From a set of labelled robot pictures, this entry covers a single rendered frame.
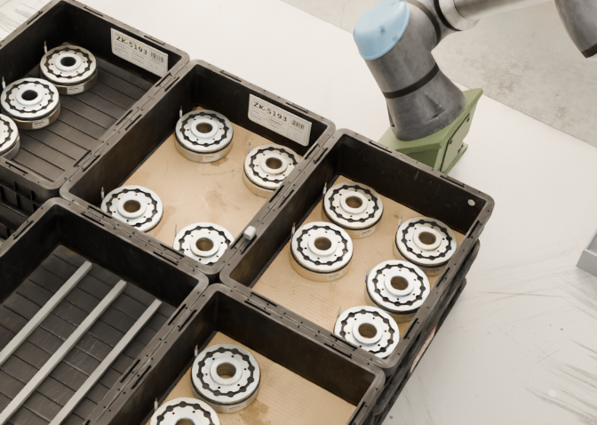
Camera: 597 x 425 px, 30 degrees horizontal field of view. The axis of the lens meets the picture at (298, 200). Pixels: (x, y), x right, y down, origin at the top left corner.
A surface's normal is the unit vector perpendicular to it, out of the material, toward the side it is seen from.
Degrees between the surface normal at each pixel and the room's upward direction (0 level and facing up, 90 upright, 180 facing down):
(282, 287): 0
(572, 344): 0
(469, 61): 0
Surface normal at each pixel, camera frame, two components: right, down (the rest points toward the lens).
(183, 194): 0.09, -0.66
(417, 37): 0.62, 0.00
